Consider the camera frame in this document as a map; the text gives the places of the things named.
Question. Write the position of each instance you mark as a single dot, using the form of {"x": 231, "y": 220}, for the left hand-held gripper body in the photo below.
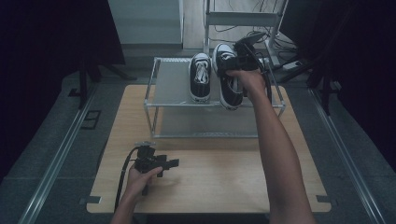
{"x": 146, "y": 160}

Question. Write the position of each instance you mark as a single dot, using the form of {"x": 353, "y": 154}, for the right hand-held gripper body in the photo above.
{"x": 247, "y": 56}

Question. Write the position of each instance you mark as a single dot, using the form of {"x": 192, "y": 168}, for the black canvas sneaker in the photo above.
{"x": 200, "y": 84}
{"x": 230, "y": 93}

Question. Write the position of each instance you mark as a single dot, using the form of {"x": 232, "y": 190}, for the grey metal shoe rack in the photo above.
{"x": 174, "y": 84}

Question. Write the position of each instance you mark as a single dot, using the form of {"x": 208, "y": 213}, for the person's left hand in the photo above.
{"x": 138, "y": 183}

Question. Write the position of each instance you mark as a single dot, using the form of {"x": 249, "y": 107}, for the person's right hand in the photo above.
{"x": 250, "y": 81}

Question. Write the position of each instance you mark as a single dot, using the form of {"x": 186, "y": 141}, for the white metal stand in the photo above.
{"x": 241, "y": 18}

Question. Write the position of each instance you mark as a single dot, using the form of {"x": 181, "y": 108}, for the white power strip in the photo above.
{"x": 292, "y": 65}

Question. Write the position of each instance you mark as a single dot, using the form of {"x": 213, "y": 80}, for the grey tape strip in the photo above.
{"x": 91, "y": 200}
{"x": 323, "y": 199}

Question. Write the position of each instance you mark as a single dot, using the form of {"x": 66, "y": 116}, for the black floor socket plate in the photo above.
{"x": 91, "y": 119}

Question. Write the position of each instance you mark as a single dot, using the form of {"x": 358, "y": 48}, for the white cabinet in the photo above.
{"x": 144, "y": 21}

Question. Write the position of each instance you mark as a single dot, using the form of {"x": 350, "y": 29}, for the black tripod stand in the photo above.
{"x": 93, "y": 73}

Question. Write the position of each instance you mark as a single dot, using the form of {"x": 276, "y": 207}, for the dark curtain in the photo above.
{"x": 40, "y": 62}
{"x": 364, "y": 68}

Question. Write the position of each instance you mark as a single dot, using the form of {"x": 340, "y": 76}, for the metal floor rail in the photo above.
{"x": 345, "y": 155}
{"x": 54, "y": 161}

